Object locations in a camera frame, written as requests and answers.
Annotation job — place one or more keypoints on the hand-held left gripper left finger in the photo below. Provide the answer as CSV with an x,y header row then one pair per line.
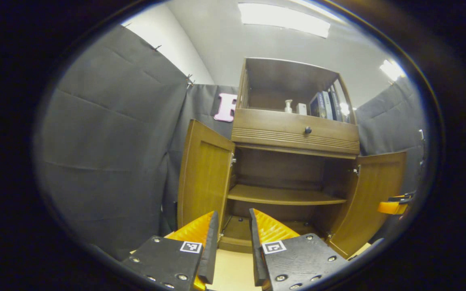
x,y
210,250

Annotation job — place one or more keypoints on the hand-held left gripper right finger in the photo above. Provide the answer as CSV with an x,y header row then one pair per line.
x,y
256,250

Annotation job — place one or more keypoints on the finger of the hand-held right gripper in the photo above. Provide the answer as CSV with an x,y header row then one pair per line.
x,y
395,205

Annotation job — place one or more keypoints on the wooden cabinet door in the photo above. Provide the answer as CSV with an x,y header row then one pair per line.
x,y
372,194
202,178

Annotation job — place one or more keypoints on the wooden double-door shoe cabinet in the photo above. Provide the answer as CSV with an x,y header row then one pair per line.
x,y
281,196

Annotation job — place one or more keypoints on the grey book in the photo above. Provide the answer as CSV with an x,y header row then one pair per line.
x,y
328,105

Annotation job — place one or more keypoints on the wooden drawer with black knob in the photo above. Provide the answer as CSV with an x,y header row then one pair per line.
x,y
269,127

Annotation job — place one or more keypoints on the small white box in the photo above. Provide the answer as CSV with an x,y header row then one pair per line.
x,y
301,109

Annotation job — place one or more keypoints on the ceiling light panel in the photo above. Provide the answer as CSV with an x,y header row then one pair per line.
x,y
391,69
283,18

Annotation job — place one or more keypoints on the small pump bottle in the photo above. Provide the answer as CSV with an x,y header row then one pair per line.
x,y
288,107

